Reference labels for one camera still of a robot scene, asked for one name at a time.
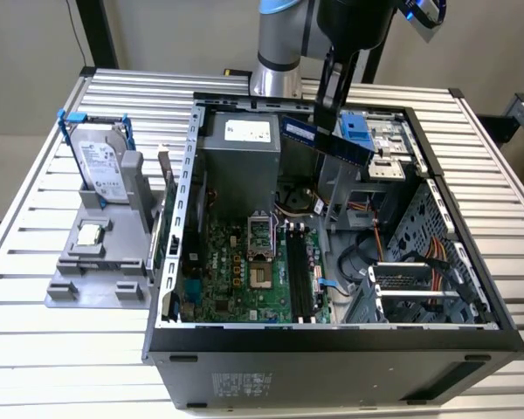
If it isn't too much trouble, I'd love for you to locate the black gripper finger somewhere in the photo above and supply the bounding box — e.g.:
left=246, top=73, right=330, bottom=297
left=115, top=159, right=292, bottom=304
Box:
left=312, top=47, right=358, bottom=137

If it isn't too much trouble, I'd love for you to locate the RAM stick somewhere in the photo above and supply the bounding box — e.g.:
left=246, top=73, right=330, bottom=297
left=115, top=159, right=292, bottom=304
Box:
left=279, top=114, right=376, bottom=170
left=60, top=260, right=141, bottom=271

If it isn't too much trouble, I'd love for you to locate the white clip RAM slot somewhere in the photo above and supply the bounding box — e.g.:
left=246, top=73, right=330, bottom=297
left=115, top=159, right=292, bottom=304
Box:
left=299, top=223, right=316, bottom=324
left=287, top=223, right=305, bottom=324

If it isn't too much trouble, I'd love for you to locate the blue drive latch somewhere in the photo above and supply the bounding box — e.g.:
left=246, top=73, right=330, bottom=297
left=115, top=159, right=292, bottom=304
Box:
left=338, top=112, right=372, bottom=143

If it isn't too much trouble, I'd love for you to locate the grey power supply unit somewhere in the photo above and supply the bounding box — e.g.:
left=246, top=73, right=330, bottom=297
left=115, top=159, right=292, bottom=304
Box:
left=196, top=111, right=283, bottom=219

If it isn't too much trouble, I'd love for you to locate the metal socket cover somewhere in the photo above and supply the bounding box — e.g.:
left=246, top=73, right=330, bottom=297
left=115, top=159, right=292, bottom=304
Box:
left=247, top=210, right=275, bottom=263

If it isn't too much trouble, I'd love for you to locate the green graphics card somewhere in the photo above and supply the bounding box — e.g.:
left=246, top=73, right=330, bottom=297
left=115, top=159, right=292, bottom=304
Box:
left=146, top=145, right=179, bottom=285

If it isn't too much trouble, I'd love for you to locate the CPU socket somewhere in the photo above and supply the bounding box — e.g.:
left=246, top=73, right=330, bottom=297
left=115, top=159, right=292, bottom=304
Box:
left=248, top=259, right=275, bottom=292

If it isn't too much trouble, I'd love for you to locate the grey metal disk bay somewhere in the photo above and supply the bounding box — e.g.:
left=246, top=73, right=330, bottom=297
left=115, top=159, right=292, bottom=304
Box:
left=342, top=261, right=468, bottom=324

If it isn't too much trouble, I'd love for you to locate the green motherboard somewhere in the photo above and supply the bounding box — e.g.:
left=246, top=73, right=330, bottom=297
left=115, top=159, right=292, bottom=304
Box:
left=176, top=213, right=333, bottom=326

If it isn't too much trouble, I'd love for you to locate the blue expansion slot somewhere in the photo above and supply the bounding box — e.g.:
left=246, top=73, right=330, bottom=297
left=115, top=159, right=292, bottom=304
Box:
left=183, top=280, right=203, bottom=303

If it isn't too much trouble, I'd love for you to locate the hard disk in blue carrier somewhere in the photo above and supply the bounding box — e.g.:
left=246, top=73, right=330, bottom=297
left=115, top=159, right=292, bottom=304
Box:
left=56, top=111, right=134, bottom=206

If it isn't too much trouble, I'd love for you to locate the grey parts rack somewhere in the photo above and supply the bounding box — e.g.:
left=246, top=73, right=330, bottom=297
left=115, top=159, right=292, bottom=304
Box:
left=43, top=150, right=165, bottom=311

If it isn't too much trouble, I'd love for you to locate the black open PC case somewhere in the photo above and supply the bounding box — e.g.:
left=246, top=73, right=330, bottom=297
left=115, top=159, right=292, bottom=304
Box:
left=141, top=89, right=524, bottom=411

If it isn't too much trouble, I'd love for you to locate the silver CPU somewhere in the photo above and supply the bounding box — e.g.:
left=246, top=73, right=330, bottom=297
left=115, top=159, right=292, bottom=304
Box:
left=77, top=225, right=102, bottom=246

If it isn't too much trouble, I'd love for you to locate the black metal post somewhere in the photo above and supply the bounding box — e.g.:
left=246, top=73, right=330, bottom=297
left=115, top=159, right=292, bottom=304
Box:
left=360, top=25, right=396, bottom=85
left=76, top=0, right=120, bottom=71

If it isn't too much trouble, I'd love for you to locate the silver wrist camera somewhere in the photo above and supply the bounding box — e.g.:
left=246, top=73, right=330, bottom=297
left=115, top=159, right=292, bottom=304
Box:
left=396, top=0, right=450, bottom=44

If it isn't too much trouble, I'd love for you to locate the white purple wire bundle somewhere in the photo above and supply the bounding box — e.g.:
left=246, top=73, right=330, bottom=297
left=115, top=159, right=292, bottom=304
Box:
left=274, top=203, right=316, bottom=220

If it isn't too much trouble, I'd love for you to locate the black SATA cable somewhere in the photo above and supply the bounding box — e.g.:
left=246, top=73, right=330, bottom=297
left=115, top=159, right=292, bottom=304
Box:
left=336, top=242, right=372, bottom=285

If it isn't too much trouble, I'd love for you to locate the orange red yellow wire bundle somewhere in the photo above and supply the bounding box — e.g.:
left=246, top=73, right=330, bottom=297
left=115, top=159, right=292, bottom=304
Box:
left=423, top=237, right=449, bottom=293

